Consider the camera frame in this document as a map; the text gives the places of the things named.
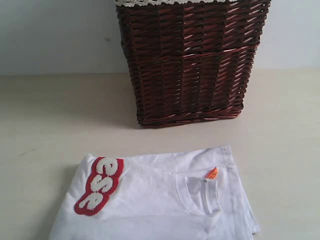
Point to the white t-shirt red logo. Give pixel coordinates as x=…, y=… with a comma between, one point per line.
x=195, y=195

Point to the dark red wicker basket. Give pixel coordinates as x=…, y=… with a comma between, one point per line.
x=190, y=63

